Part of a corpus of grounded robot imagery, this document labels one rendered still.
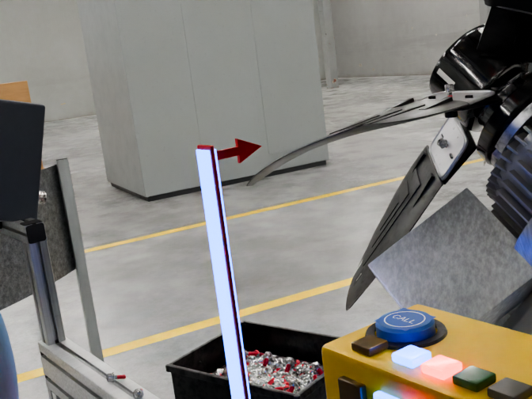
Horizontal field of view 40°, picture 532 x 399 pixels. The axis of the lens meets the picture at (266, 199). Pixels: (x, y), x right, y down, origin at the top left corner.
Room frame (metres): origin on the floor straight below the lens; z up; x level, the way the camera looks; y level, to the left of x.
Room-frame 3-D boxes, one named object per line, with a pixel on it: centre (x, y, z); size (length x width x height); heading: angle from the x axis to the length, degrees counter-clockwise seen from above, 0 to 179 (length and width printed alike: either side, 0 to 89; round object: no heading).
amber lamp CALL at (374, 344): (0.45, -0.06, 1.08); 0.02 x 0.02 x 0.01; 35
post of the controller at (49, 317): (1.11, 0.36, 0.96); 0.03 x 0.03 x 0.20; 35
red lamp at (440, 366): (0.41, -0.09, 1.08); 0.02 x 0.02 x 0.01; 35
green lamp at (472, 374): (0.39, -0.11, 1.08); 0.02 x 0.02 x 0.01; 35
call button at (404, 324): (0.47, -0.08, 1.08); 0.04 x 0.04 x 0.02
